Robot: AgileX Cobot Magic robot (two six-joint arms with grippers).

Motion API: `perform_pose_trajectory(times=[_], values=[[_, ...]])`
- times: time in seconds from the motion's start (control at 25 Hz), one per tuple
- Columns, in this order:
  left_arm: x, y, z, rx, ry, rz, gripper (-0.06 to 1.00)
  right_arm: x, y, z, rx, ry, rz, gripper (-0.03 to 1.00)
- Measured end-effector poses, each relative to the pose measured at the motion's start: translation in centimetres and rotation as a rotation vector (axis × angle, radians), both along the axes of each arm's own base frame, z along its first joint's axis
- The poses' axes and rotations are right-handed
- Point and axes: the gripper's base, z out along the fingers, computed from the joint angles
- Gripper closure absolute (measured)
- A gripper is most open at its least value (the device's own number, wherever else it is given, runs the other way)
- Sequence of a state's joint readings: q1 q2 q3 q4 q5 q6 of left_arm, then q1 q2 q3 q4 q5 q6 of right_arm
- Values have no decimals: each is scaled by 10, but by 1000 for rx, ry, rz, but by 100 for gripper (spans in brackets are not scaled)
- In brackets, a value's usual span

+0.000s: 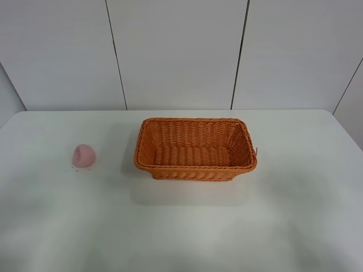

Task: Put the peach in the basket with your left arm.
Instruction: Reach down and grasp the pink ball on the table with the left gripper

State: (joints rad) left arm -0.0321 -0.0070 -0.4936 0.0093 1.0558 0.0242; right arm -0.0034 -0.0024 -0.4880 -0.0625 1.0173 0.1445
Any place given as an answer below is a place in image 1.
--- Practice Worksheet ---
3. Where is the orange wicker basket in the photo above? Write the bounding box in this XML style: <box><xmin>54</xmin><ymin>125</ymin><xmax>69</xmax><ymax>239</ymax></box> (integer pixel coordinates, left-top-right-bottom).
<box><xmin>134</xmin><ymin>118</ymin><xmax>258</xmax><ymax>181</ymax></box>

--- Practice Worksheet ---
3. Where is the pink peach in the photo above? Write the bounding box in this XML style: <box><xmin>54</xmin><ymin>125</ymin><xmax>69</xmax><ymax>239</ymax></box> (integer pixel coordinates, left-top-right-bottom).
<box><xmin>72</xmin><ymin>144</ymin><xmax>96</xmax><ymax>168</ymax></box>

